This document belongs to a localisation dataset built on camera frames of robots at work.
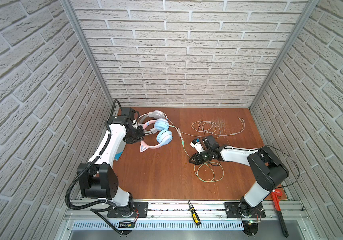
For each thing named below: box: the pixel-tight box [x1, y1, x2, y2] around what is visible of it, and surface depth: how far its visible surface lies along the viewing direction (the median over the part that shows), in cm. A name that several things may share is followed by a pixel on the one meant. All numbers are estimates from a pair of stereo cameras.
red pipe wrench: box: [271, 189, 289, 238], surface depth 76 cm
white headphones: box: [138, 110, 166, 124], surface depth 109 cm
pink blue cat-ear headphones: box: [139, 118, 173, 153], surface depth 79 cm
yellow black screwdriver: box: [187, 200, 201, 226], surface depth 72 cm
